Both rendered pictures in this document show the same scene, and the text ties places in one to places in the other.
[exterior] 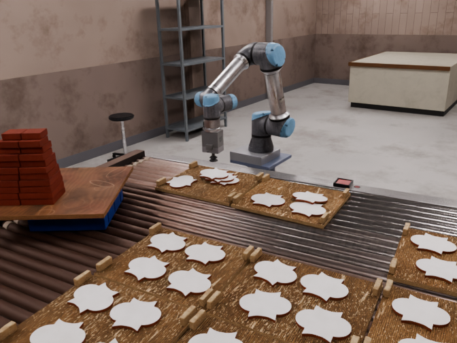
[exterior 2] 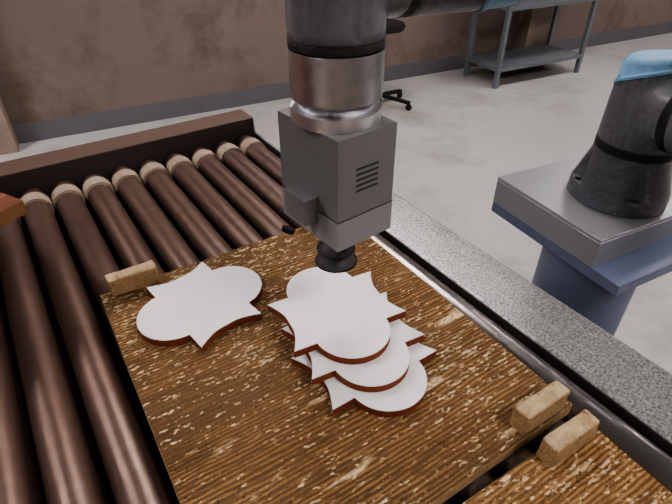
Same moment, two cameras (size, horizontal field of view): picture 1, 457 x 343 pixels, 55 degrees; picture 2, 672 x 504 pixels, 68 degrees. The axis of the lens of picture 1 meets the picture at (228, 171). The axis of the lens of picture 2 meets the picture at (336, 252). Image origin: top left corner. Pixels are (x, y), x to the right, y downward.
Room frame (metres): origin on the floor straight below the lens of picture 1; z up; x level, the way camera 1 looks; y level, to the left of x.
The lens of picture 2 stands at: (1.62, -0.11, 1.34)
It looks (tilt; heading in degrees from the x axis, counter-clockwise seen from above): 36 degrees down; 27
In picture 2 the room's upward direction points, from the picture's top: straight up
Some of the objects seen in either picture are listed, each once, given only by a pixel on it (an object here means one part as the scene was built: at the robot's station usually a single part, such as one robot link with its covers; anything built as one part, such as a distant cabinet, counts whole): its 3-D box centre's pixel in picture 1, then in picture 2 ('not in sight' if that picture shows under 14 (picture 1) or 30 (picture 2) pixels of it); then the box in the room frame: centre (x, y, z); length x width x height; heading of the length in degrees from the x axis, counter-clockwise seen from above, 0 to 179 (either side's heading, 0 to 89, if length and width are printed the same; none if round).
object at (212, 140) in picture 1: (211, 139); (323, 167); (1.98, 0.08, 1.14); 0.10 x 0.09 x 0.16; 155
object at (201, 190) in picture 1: (211, 183); (308, 348); (1.95, 0.09, 0.93); 0.41 x 0.35 x 0.02; 59
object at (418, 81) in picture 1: (409, 79); not in sight; (7.97, -3.34, 0.39); 1.98 x 1.60 x 0.78; 144
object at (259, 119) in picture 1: (262, 122); (658, 98); (2.49, -0.21, 1.08); 0.13 x 0.12 x 0.14; 48
